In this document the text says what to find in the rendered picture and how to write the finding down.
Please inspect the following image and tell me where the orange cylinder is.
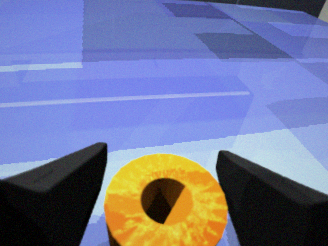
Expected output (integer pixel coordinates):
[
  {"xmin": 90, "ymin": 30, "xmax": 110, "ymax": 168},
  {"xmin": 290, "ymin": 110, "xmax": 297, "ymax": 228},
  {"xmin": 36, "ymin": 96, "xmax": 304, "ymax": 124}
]
[{"xmin": 103, "ymin": 153, "xmax": 228, "ymax": 246}]

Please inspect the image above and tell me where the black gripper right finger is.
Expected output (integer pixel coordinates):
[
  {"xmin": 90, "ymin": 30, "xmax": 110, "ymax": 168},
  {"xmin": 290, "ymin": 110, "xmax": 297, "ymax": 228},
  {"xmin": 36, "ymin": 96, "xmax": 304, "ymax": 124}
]
[{"xmin": 216, "ymin": 150, "xmax": 328, "ymax": 246}]

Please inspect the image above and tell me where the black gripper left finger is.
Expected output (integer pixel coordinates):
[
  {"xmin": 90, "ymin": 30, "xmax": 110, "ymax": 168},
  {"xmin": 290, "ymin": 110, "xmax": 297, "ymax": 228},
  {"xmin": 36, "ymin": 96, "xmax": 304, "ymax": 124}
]
[{"xmin": 0, "ymin": 142, "xmax": 108, "ymax": 246}]

